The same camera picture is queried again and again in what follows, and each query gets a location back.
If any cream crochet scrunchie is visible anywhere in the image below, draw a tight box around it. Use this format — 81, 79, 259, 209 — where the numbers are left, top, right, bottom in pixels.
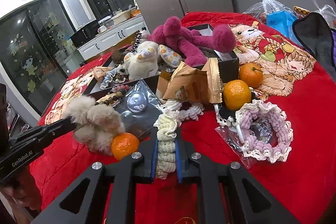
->
154, 99, 205, 180

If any cream fluffy plush toy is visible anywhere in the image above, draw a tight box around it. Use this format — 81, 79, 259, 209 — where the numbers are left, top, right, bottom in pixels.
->
63, 96, 125, 155

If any magenta plush toy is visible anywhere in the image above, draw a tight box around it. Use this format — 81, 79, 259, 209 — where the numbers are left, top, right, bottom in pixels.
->
141, 16, 236, 67

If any person's left hand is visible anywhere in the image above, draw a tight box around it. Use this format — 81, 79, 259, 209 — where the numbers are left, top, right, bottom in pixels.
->
1, 166, 42, 211

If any orange mandarin near plush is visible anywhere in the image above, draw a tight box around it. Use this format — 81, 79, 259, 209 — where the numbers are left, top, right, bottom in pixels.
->
111, 132, 140, 161

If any silver foil pouch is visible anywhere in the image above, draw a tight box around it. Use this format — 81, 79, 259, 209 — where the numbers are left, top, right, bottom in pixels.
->
114, 79, 162, 141

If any tan snack packet upper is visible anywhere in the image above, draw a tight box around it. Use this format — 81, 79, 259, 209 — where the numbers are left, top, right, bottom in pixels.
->
163, 57, 223, 104

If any tan snack packet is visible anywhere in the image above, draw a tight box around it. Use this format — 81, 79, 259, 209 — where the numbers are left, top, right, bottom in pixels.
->
93, 66, 113, 83
163, 57, 223, 104

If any orange mandarin front middle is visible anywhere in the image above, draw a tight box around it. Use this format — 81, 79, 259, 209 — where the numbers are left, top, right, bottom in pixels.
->
223, 80, 252, 111

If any pink white crochet scrunchie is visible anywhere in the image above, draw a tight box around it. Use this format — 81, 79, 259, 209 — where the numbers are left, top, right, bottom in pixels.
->
215, 99, 295, 164

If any dark glass sliding door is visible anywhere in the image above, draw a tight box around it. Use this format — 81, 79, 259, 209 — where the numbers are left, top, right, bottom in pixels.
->
1, 0, 84, 114

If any blue white crochet scrunchie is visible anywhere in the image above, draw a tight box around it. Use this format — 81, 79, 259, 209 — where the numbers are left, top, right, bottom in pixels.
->
100, 64, 129, 89

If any tan snack packet lower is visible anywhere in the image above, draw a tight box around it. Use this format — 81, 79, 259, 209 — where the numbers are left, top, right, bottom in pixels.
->
93, 66, 113, 83

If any orange mandarin by box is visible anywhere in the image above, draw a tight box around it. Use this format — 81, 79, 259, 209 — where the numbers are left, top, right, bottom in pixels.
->
239, 63, 263, 89

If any red bear print blanket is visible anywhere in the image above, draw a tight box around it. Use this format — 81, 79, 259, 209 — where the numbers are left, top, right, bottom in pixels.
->
30, 64, 335, 223

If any white lamb plush toy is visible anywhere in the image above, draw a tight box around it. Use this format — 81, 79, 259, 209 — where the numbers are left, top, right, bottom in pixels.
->
123, 41, 160, 81

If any black storage box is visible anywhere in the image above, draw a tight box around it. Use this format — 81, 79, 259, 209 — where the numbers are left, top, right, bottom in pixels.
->
83, 24, 239, 99

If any black microwave oven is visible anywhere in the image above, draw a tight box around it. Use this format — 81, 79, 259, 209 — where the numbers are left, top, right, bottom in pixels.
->
71, 19, 100, 48

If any white kitchen cabinet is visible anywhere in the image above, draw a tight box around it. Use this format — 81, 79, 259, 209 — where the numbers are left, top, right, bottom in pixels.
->
78, 15, 147, 60

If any blue plastic bag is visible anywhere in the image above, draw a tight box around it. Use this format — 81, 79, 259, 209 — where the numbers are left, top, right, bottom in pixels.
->
266, 11, 302, 46

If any clear plastic bag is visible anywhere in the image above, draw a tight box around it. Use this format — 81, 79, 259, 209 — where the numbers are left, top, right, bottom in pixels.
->
244, 0, 293, 24

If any purple grey cloth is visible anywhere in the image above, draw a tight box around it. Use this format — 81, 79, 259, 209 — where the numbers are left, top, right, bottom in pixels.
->
292, 12, 335, 81

